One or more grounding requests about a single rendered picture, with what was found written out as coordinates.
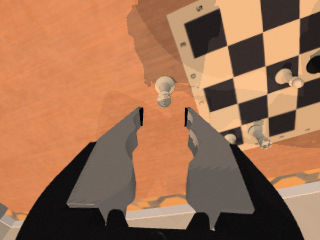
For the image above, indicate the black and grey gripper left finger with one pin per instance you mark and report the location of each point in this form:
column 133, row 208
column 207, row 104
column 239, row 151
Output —
column 100, row 178

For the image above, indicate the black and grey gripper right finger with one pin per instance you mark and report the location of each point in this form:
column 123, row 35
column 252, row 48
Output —
column 224, row 183

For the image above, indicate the black and cream chessboard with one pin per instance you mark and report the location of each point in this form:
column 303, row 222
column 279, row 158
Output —
column 231, row 51

